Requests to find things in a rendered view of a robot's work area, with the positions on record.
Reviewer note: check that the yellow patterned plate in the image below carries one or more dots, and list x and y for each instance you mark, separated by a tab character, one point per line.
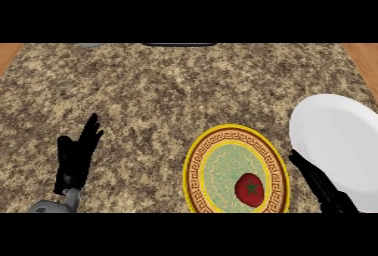
226	170

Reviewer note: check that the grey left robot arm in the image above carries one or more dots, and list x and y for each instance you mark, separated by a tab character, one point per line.
62	204

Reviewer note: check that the grey round object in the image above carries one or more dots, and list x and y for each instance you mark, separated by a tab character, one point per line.
90	44

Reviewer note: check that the white plate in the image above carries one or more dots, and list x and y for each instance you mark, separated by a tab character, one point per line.
340	146

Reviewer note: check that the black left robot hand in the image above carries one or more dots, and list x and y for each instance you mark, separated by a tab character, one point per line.
74	156

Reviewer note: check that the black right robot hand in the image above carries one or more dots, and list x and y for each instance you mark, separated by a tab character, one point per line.
322	186

